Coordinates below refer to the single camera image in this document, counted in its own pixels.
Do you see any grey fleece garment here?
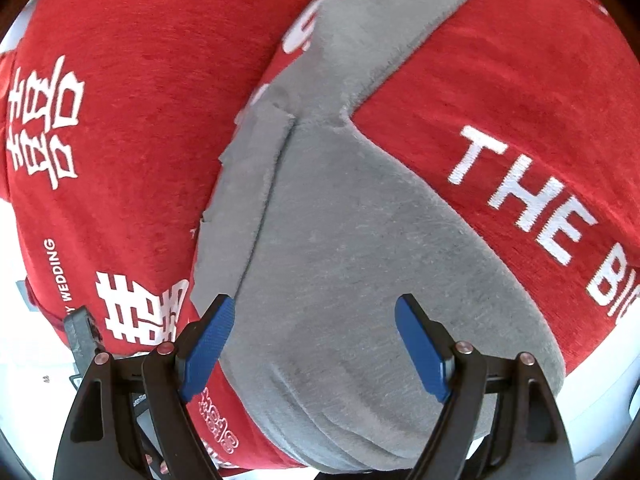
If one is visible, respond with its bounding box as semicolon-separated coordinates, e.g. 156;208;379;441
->
191;0;565;476

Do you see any red printed bedspread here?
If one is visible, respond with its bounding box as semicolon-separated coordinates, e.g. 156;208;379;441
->
1;0;639;476

